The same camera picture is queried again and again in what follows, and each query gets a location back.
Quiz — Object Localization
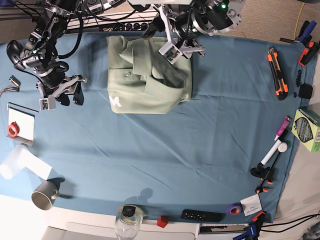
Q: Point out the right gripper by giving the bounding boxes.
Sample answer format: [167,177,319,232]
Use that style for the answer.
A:
[37,70,88,111]

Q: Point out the black orange clamp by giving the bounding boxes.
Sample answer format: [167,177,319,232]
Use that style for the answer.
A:
[250,149,286,194]

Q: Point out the white round cap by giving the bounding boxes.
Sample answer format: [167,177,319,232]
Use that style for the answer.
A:
[277,142,288,153]

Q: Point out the black remote control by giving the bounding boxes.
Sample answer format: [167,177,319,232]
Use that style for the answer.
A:
[180,209,225,223]

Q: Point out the black computer mouse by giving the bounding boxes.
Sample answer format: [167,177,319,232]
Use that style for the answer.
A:
[6,40,32,71]

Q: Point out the light green T-shirt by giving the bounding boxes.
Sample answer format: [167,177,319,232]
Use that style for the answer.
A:
[106,35,193,115]

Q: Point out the small battery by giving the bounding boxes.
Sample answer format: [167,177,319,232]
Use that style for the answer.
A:
[9,75,21,88]

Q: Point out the purple tube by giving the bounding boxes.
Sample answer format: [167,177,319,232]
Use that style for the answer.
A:
[274,116,292,141]

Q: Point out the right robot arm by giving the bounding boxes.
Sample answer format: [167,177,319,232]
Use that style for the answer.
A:
[6,0,88,111]

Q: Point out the white marker pen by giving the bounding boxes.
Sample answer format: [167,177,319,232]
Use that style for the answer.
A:
[260,129,289,166]

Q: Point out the clear glass jar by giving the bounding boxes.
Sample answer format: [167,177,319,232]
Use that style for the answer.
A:
[115,204,145,240]

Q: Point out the small black screws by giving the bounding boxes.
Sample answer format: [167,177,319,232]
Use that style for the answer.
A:
[293,69,302,98]

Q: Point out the blue orange clamp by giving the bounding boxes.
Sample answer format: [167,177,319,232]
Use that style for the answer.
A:
[279,20,320,67]

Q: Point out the black square box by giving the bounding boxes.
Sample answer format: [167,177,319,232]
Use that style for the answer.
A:
[298,83,313,100]

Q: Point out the blue black clamp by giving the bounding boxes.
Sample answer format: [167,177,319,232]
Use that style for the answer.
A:
[232,211,267,240]

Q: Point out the black power strip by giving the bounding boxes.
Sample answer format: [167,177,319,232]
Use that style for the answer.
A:
[98,21,150,32]

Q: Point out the orange black utility knife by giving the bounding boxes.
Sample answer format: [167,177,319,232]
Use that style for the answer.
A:
[267,47,289,101]

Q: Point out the red tape roll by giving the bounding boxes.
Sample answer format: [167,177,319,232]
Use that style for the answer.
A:
[7,121,20,138]

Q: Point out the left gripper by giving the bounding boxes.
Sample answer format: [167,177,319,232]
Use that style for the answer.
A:
[141,4,205,65]

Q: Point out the coloured wires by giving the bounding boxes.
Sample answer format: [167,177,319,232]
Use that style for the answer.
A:
[0,86,20,96]

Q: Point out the purple tape roll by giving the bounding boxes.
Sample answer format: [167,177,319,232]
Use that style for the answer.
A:
[225,203,243,216]

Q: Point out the white paper card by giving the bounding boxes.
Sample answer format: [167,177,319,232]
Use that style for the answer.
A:
[240,194,262,217]

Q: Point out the blue table cloth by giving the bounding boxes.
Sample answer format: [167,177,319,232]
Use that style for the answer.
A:
[0,32,307,221]

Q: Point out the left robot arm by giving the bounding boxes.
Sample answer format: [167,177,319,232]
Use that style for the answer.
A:
[142,0,245,64]

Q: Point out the white notepad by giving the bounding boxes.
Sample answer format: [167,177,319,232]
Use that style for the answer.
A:
[7,102,38,146]

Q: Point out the green cardboard box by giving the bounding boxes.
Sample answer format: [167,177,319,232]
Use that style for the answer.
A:
[291,107,320,153]

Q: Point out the red cube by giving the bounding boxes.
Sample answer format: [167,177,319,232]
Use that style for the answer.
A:
[156,216,168,229]

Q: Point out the grey mug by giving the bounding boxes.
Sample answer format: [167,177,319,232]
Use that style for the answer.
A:
[31,181,60,211]

